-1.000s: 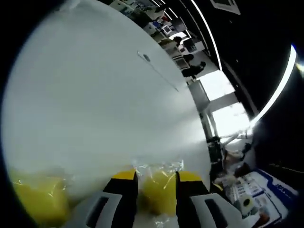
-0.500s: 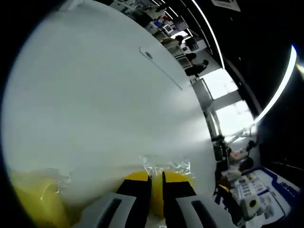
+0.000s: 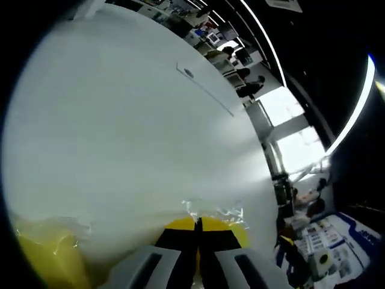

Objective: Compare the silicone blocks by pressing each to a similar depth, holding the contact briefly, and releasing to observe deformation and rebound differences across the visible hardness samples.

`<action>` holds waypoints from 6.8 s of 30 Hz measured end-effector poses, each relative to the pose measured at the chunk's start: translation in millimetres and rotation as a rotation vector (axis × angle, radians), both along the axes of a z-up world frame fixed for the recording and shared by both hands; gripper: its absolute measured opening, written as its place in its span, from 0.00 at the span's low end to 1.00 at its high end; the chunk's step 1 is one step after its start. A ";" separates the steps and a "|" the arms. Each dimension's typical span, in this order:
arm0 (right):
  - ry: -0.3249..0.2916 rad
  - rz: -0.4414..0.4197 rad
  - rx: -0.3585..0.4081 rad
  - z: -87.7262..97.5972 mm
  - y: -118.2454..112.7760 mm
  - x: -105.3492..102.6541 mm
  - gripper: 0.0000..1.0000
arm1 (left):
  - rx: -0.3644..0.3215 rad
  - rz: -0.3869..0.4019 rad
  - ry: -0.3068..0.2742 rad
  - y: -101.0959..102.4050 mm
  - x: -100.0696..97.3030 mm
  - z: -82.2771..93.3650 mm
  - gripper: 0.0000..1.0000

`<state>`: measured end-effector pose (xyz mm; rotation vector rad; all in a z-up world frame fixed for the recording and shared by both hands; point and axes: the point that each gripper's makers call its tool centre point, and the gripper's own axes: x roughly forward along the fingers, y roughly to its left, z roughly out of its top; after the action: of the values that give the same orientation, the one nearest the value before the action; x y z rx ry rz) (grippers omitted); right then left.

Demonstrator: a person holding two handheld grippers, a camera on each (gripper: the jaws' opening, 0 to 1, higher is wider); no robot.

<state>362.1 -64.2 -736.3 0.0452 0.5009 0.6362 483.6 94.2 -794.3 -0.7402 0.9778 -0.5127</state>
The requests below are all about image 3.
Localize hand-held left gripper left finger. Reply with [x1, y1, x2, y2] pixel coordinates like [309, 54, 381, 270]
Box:
[109, 217, 202, 289]

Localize bright window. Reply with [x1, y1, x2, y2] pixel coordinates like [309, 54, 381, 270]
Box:
[257, 87, 331, 181]

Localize round yellow silicone block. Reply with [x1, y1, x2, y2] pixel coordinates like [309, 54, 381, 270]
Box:
[164, 198, 251, 285]

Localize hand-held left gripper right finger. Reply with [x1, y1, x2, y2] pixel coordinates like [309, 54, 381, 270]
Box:
[197, 216, 291, 289]

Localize yellow plastic-wrapped packet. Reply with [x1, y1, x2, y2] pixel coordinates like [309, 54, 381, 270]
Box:
[13, 215, 105, 289]

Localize white ceiling light strip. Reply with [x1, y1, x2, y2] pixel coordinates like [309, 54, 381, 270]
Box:
[240, 0, 286, 87]
[326, 54, 377, 156]

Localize blue bordered display board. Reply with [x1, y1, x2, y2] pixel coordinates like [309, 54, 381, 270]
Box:
[282, 210, 383, 287]

